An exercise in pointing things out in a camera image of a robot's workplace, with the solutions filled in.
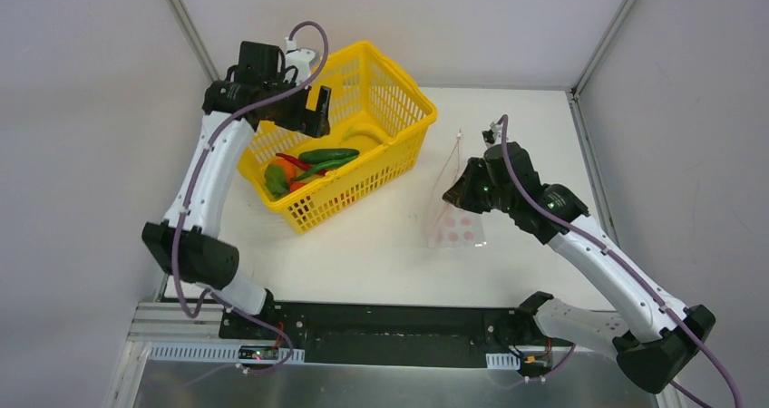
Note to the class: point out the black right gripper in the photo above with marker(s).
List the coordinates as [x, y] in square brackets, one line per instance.
[467, 185]

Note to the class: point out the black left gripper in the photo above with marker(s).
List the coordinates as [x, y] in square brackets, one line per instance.
[306, 113]

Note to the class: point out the dark green cucumber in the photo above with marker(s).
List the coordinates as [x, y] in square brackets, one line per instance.
[318, 156]

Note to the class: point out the clear zip top bag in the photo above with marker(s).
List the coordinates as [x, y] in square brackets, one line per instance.
[446, 226]

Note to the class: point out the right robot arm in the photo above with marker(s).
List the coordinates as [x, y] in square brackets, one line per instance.
[648, 333]

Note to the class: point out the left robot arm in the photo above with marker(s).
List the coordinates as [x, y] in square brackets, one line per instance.
[185, 243]

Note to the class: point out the yellow banana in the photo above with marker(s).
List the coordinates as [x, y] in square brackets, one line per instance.
[371, 132]

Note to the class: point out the green chili pepper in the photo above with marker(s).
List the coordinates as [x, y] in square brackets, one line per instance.
[326, 165]

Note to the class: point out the red chili pepper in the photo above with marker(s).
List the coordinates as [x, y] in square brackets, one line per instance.
[302, 165]

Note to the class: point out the orange tangerine with leaf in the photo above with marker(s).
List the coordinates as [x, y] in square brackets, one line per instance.
[279, 175]

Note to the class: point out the yellow plastic basket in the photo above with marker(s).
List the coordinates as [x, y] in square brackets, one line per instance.
[376, 108]

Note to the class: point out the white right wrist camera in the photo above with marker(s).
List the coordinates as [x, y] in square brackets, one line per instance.
[492, 136]

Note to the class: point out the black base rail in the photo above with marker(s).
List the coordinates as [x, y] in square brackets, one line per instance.
[422, 336]

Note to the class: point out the white slotted cable duct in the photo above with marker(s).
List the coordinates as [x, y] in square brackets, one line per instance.
[224, 353]

